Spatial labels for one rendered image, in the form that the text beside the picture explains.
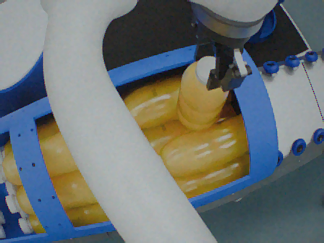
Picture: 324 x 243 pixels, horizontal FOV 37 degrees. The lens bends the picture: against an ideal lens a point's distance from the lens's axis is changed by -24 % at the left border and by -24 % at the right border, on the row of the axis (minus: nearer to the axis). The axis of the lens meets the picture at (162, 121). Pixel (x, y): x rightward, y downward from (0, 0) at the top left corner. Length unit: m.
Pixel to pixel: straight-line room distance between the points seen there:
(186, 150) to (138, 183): 0.62
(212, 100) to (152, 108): 0.19
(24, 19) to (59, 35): 0.84
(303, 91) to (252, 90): 0.39
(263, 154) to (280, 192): 1.24
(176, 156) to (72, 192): 0.20
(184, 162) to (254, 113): 0.15
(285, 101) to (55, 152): 0.59
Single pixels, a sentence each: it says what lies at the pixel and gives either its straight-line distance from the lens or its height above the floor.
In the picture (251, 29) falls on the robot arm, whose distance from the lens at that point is 0.59.
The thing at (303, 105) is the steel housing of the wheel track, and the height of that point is 0.93.
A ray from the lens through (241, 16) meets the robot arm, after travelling 0.54.
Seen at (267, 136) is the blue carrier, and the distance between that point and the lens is 0.98.
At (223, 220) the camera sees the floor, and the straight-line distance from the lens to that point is 2.17.
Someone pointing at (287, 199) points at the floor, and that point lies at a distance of 2.24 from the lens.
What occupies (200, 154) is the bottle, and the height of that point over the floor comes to 1.16.
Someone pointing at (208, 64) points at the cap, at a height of 1.36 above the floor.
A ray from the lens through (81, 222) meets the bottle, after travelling 1.05.
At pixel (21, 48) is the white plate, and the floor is 1.04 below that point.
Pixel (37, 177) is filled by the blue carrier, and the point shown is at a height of 1.23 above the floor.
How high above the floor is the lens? 2.14
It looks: 75 degrees down
